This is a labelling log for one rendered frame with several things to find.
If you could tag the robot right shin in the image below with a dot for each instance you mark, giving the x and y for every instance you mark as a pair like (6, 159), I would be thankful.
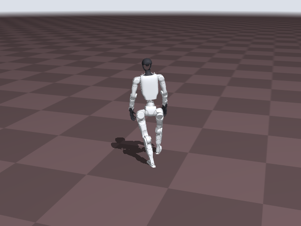
(159, 139)

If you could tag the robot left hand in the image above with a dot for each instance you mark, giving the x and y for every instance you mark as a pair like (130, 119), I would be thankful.
(132, 114)

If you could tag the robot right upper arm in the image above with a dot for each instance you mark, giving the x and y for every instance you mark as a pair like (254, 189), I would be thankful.
(162, 84)

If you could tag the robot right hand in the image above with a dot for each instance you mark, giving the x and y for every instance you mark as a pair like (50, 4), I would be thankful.
(164, 109)

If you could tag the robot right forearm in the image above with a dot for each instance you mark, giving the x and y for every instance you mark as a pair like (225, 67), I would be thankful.
(164, 99)

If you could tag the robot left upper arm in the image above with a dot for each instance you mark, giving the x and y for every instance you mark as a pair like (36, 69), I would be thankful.
(136, 81)

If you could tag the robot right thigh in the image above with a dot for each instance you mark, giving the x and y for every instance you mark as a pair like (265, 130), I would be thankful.
(159, 120)

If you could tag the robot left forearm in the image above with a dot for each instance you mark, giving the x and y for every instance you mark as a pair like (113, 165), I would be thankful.
(132, 102)

